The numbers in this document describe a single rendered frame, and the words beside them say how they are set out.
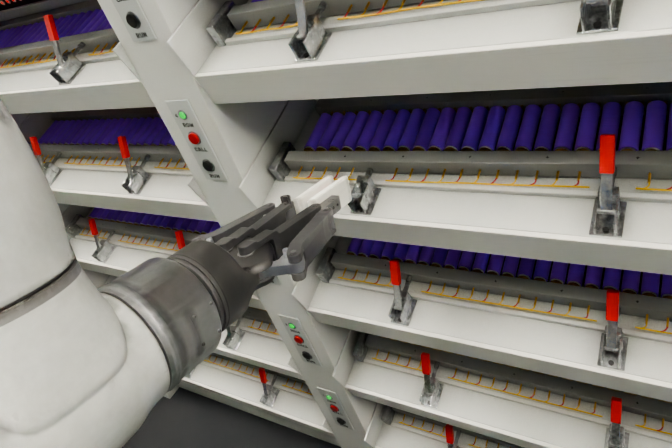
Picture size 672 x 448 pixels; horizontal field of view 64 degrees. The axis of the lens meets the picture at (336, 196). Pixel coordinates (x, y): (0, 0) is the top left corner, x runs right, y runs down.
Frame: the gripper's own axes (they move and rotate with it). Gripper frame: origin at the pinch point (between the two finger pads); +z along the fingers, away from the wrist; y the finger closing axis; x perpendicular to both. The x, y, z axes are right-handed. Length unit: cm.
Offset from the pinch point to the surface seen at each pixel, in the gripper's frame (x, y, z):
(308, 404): -61, -34, 25
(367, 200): -3.1, 1.0, 7.2
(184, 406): -78, -80, 25
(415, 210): -4.2, 6.8, 7.8
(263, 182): -2.0, -15.6, 8.0
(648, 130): 2.6, 29.3, 15.8
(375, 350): -40.2, -12.5, 22.7
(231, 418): -78, -63, 26
